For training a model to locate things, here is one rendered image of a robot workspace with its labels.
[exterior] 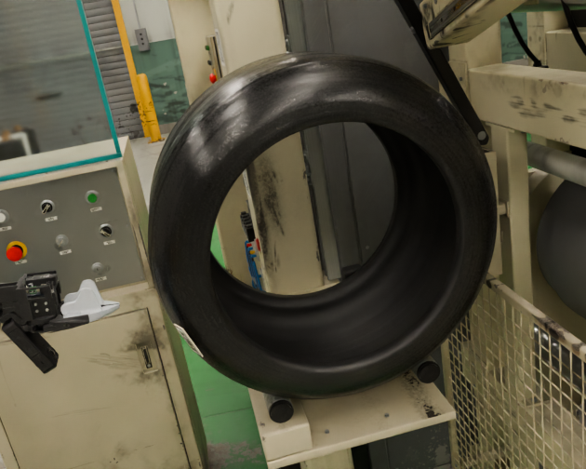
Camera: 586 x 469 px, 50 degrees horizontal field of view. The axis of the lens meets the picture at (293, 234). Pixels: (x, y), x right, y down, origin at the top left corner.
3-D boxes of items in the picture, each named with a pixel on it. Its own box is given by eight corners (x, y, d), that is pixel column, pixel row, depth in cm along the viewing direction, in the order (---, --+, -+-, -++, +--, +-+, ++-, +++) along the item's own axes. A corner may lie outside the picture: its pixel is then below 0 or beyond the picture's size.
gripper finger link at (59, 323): (86, 318, 103) (31, 326, 101) (88, 327, 103) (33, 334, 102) (90, 306, 107) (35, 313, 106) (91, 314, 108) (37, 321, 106)
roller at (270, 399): (240, 325, 143) (256, 314, 143) (250, 339, 144) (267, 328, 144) (264, 411, 110) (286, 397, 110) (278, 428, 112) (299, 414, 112)
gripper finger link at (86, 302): (114, 287, 103) (56, 294, 102) (119, 319, 105) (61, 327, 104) (115, 280, 106) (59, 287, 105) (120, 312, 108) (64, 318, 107)
